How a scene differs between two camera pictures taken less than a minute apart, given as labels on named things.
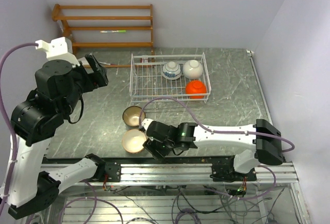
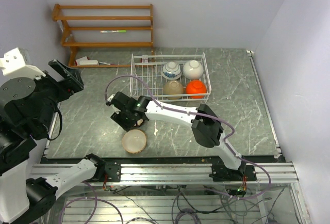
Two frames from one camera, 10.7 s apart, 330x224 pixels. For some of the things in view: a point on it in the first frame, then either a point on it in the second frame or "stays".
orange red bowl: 196,86 stays
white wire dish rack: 180,76 stays
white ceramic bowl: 193,69 stays
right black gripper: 150,144 to 117,117
